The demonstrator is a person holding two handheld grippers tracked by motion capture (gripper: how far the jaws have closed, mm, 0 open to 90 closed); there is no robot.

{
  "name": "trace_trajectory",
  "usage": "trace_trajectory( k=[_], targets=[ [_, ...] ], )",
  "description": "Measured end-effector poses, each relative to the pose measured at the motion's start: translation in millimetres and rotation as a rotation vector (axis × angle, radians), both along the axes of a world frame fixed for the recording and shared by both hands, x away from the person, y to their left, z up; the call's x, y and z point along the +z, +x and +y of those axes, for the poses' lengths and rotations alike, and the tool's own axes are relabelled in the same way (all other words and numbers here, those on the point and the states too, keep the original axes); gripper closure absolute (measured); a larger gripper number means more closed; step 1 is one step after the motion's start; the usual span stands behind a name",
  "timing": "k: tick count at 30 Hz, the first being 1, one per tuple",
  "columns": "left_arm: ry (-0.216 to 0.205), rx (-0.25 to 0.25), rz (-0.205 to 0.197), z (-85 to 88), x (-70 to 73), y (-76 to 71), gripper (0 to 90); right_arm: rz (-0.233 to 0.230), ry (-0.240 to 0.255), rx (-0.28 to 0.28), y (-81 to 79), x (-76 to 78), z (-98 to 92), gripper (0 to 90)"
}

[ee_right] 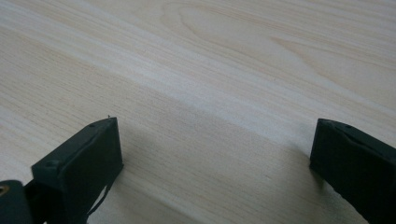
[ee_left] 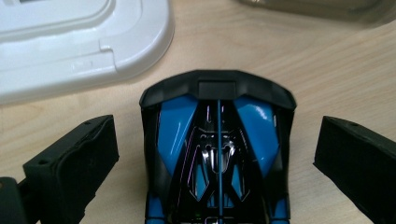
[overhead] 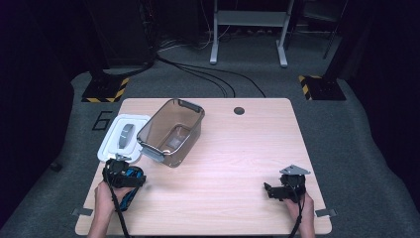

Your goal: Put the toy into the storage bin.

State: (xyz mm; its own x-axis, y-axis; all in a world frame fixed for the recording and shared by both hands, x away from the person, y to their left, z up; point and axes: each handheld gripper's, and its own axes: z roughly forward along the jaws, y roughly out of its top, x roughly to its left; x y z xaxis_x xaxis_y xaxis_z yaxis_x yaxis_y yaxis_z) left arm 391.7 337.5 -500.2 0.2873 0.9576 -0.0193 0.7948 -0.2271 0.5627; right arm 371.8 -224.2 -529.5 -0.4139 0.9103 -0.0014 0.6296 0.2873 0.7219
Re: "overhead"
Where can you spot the person's left hand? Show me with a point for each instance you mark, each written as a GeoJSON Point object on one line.
{"type": "Point", "coordinates": [105, 200]}

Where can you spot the white bin lid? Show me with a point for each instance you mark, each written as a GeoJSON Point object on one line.
{"type": "Point", "coordinates": [114, 140]}

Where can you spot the transparent brown storage box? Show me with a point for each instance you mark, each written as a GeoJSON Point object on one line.
{"type": "Point", "coordinates": [171, 132]}

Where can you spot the white metal stand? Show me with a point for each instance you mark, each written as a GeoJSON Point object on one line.
{"type": "Point", "coordinates": [251, 18]}

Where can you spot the black yellow striped stand base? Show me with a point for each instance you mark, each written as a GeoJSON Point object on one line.
{"type": "Point", "coordinates": [325, 88]}
{"type": "Point", "coordinates": [105, 90]}

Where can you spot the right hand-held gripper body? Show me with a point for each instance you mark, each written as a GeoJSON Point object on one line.
{"type": "Point", "coordinates": [294, 183]}

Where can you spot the grey table bracket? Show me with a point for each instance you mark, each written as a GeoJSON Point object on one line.
{"type": "Point", "coordinates": [82, 212]}
{"type": "Point", "coordinates": [326, 213]}

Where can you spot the small dark floor object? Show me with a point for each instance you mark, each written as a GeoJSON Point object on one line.
{"type": "Point", "coordinates": [55, 166]}

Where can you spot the person's right hand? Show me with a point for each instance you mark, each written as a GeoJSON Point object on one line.
{"type": "Point", "coordinates": [305, 211]}

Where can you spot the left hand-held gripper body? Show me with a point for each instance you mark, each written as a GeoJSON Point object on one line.
{"type": "Point", "coordinates": [124, 177]}

